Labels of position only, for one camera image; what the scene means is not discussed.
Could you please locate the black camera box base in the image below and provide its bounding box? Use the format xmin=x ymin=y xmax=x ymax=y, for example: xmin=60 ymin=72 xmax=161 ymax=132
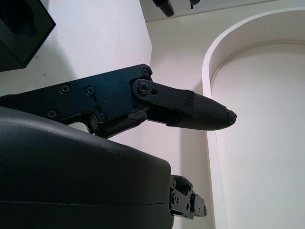
xmin=0 ymin=0 xmax=57 ymax=72

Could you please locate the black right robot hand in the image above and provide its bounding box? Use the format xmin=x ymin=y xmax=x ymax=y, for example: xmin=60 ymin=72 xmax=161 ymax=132
xmin=0 ymin=63 xmax=238 ymax=229

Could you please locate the white round-edged tray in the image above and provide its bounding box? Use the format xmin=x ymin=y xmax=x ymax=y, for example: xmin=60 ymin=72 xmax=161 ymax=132
xmin=201 ymin=7 xmax=305 ymax=229

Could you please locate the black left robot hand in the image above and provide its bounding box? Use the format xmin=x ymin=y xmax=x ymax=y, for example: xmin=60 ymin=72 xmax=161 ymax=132
xmin=152 ymin=0 xmax=200 ymax=17

